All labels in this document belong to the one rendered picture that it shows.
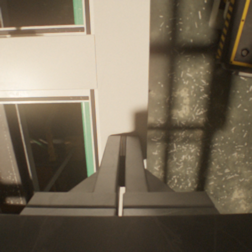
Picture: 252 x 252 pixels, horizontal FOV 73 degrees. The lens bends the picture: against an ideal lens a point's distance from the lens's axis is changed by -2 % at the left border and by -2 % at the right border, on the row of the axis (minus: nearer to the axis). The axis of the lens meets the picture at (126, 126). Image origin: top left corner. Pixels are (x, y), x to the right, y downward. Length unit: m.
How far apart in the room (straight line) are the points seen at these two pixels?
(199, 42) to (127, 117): 1.04
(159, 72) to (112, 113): 0.96
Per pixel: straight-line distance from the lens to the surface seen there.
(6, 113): 0.62
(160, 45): 1.11
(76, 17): 0.23
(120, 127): 0.16
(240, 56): 0.90
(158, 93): 1.11
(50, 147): 0.99
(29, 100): 0.24
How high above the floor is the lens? 1.08
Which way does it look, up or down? 73 degrees down
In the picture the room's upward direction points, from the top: 179 degrees counter-clockwise
